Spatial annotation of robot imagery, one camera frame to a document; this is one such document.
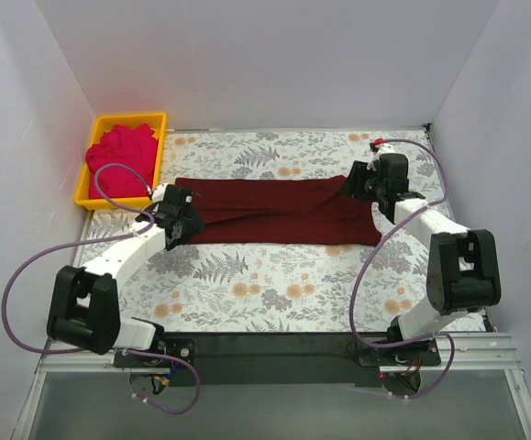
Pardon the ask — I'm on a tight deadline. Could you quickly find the dark red t shirt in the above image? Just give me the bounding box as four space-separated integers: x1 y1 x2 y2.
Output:
175 175 382 247

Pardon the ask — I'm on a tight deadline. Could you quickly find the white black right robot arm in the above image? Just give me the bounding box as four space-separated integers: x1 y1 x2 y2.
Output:
343 153 501 365

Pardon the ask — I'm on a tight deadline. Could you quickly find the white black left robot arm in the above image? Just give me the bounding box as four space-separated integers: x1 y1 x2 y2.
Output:
47 203 205 367

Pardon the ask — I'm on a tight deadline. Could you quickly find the bright pink t shirt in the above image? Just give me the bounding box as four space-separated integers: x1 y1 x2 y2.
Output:
85 124 158 199

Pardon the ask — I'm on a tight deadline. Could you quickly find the yellow plastic bin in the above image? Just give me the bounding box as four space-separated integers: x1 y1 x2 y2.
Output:
74 113 167 211

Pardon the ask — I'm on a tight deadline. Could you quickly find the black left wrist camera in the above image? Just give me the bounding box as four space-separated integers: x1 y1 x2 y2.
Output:
160 184 194 209

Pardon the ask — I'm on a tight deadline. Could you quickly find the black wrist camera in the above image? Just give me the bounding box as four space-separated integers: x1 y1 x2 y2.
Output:
374 153 409 193
160 184 194 209

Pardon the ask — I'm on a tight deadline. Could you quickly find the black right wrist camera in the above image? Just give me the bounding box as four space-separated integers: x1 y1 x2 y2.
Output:
374 153 409 193

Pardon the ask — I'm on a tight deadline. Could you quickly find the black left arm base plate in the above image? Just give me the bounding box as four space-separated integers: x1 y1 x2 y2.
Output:
112 337 196 369

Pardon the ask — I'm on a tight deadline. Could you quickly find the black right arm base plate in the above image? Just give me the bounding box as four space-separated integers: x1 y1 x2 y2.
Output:
345 337 441 373

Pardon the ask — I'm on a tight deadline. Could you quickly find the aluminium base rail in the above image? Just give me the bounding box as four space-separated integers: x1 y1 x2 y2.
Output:
37 332 523 373

